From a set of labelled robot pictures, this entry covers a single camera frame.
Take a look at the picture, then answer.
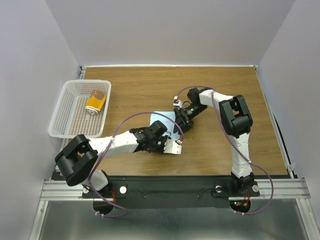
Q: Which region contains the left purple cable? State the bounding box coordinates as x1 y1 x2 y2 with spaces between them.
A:
88 111 186 218

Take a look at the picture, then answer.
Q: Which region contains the white plastic basket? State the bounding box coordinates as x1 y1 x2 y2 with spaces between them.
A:
48 79 112 139

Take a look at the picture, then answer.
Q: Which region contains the light blue towel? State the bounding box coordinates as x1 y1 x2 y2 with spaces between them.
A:
149 111 181 141

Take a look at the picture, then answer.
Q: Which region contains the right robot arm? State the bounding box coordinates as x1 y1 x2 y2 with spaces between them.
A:
172 87 254 195

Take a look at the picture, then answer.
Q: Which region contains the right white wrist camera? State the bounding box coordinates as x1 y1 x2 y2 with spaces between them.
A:
172 95 185 109

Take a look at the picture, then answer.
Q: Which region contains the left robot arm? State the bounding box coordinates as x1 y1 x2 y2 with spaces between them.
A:
54 120 175 197

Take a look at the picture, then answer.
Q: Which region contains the aluminium frame rail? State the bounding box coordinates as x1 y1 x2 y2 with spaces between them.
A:
40 178 311 201

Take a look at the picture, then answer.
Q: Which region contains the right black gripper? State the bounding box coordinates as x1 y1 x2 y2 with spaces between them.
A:
173 104 208 135

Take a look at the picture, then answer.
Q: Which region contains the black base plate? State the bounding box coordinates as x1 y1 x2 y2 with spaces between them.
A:
51 175 296 210

